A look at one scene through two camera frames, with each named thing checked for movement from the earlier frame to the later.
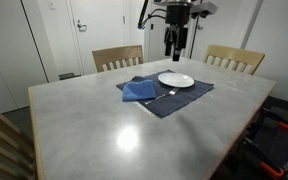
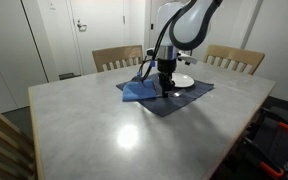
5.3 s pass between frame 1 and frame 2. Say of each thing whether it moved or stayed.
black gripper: moved
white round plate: stayed
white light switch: stayed
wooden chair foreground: stayed
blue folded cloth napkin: stayed
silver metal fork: moved
